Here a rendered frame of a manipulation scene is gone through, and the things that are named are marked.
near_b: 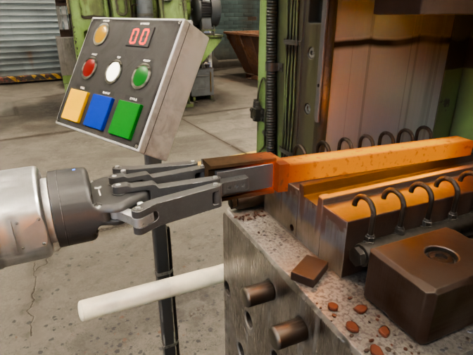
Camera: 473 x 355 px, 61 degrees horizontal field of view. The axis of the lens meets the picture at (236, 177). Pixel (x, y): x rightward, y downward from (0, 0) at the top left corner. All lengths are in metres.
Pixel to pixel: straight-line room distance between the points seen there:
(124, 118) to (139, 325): 1.15
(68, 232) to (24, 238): 0.04
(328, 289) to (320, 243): 0.07
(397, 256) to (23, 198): 0.36
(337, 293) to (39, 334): 1.57
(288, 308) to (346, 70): 0.42
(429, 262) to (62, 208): 0.36
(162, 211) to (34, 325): 1.62
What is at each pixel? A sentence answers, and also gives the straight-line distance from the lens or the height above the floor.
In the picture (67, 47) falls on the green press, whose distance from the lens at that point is 5.57.
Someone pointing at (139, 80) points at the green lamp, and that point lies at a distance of 0.87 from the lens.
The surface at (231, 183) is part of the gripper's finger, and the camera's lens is 0.43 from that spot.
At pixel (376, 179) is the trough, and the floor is 0.99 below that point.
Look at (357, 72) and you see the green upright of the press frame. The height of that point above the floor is 1.11.
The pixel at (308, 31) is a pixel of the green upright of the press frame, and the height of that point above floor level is 1.18.
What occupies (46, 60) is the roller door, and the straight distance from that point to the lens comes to 8.45.
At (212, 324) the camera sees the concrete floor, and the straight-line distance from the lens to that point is 1.79.
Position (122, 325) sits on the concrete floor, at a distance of 1.85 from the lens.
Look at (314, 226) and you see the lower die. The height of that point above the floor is 0.96.
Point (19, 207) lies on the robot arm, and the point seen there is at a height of 1.06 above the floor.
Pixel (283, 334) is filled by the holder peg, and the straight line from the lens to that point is 0.48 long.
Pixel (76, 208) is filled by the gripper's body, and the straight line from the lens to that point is 0.39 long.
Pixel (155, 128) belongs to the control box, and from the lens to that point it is 0.82.
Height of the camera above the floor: 1.21
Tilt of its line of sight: 23 degrees down
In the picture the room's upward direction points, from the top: straight up
